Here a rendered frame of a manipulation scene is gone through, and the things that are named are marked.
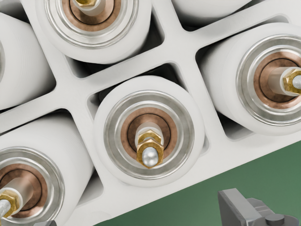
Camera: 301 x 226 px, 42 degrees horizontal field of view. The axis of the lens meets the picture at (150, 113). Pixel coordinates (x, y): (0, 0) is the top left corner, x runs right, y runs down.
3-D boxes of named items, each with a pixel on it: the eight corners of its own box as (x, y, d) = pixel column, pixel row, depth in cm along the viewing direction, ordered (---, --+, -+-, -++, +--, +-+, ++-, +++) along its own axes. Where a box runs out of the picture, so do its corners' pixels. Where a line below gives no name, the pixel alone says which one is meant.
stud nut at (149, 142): (130, 154, 26) (130, 157, 25) (144, 132, 26) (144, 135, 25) (154, 170, 26) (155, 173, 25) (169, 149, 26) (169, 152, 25)
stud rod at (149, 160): (140, 139, 31) (139, 161, 24) (147, 129, 31) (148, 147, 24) (150, 146, 31) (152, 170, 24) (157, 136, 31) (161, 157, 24)
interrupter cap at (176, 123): (91, 159, 33) (89, 161, 33) (122, 76, 33) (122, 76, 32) (174, 190, 34) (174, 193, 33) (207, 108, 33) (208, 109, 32)
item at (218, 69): (276, 105, 51) (347, 123, 33) (203, 121, 51) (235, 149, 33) (262, 31, 50) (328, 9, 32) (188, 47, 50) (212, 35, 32)
